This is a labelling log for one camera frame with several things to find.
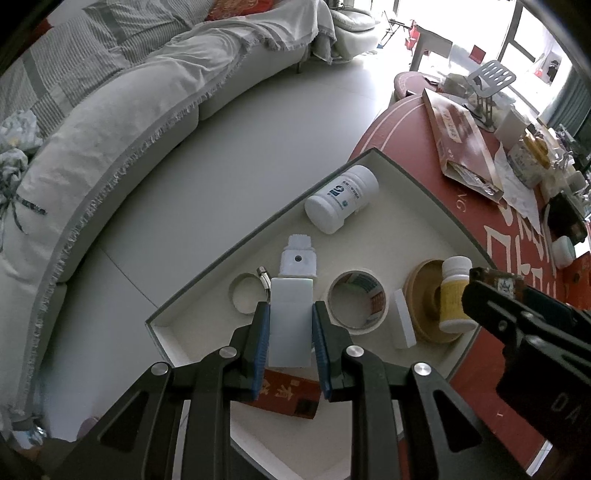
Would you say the floral grey cloth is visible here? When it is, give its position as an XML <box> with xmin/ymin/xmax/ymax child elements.
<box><xmin>0</xmin><ymin>108</ymin><xmax>44</xmax><ymax>234</ymax></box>

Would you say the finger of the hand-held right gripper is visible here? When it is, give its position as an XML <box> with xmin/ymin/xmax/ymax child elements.
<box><xmin>462</xmin><ymin>279</ymin><xmax>555</xmax><ymax>354</ymax></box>
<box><xmin>522</xmin><ymin>284</ymin><xmax>591</xmax><ymax>335</ymax></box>

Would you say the white paper sheet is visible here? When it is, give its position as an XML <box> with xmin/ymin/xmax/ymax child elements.
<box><xmin>493</xmin><ymin>141</ymin><xmax>542</xmax><ymax>237</ymax></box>

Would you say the small red box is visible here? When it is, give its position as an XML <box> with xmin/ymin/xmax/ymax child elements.
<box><xmin>245</xmin><ymin>368</ymin><xmax>321</xmax><ymax>420</ymax></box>

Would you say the thin white foam block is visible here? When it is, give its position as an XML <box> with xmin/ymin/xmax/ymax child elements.
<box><xmin>391</xmin><ymin>289</ymin><xmax>417</xmax><ymax>350</ymax></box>

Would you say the patterned ceramic jar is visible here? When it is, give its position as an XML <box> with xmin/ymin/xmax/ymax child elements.
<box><xmin>507</xmin><ymin>133</ymin><xmax>553</xmax><ymax>188</ymax></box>

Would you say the flat red cardboard box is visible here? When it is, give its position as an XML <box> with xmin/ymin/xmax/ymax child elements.
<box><xmin>421</xmin><ymin>87</ymin><xmax>505</xmax><ymax>203</ymax></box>

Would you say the patterned dark mahjong box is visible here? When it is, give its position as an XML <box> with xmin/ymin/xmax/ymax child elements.
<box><xmin>470</xmin><ymin>266</ymin><xmax>526</xmax><ymax>298</ymax></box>

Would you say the dark brown box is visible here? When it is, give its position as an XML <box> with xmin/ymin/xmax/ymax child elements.
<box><xmin>546</xmin><ymin>191</ymin><xmax>588</xmax><ymax>244</ymax></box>

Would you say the yellow label pill bottle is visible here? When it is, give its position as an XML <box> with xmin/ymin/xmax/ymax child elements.
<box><xmin>437</xmin><ymin>256</ymin><xmax>479</xmax><ymax>334</ymax></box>

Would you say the large beige tape roll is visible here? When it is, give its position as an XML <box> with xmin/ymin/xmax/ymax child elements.
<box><xmin>328</xmin><ymin>269</ymin><xmax>387</xmax><ymax>336</ymax></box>

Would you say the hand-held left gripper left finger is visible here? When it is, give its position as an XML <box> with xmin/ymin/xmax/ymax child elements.
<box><xmin>46</xmin><ymin>302</ymin><xmax>273</xmax><ymax>480</ymax></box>

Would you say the white jar teal lid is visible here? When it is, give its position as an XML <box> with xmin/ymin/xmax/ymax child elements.
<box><xmin>551</xmin><ymin>234</ymin><xmax>576</xmax><ymax>269</ymax></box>

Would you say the green curtain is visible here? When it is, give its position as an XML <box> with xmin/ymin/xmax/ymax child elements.
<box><xmin>539</xmin><ymin>65</ymin><xmax>591</xmax><ymax>141</ymax></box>

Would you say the round wooden ring dish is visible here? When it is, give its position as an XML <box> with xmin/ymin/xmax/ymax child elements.
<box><xmin>403</xmin><ymin>259</ymin><xmax>472</xmax><ymax>345</ymax></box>

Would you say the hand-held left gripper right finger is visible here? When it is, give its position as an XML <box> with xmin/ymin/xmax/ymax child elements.
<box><xmin>311</xmin><ymin>300</ymin><xmax>532</xmax><ymax>480</ymax></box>

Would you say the metal hose clamp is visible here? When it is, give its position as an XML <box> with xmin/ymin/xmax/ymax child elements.
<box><xmin>228</xmin><ymin>265</ymin><xmax>274</xmax><ymax>316</ymax></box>

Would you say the round red table mat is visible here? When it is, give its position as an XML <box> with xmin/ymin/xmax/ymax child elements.
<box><xmin>348</xmin><ymin>71</ymin><xmax>591</xmax><ymax>480</ymax></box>

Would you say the striped grey blanket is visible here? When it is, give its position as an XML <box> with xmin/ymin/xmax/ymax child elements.
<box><xmin>0</xmin><ymin>7</ymin><xmax>132</xmax><ymax>139</ymax></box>

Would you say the red cushion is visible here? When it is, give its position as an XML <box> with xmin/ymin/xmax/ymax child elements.
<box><xmin>204</xmin><ymin>0</ymin><xmax>283</xmax><ymax>22</ymax></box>

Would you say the light grey covered sofa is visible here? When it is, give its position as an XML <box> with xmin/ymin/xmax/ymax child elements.
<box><xmin>0</xmin><ymin>0</ymin><xmax>338</xmax><ymax>418</ymax></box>

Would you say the grey metal rack stand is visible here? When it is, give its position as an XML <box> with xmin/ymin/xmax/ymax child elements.
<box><xmin>468</xmin><ymin>59</ymin><xmax>516</xmax><ymax>131</ymax></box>

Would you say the white square cup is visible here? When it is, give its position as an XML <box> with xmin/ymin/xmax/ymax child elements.
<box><xmin>495</xmin><ymin>107</ymin><xmax>530</xmax><ymax>149</ymax></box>

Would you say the white folding table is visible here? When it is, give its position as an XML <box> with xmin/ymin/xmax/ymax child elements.
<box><xmin>406</xmin><ymin>21</ymin><xmax>455</xmax><ymax>72</ymax></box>

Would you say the thick white block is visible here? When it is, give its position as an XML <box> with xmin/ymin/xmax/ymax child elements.
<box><xmin>267</xmin><ymin>276</ymin><xmax>315</xmax><ymax>369</ymax></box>

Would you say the white bottle blue label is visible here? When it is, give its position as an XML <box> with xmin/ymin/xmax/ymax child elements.
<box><xmin>304</xmin><ymin>165</ymin><xmax>380</xmax><ymax>234</ymax></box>

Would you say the grey leather sofa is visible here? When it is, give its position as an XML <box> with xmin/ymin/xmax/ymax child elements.
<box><xmin>329</xmin><ymin>6</ymin><xmax>383</xmax><ymax>60</ymax></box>

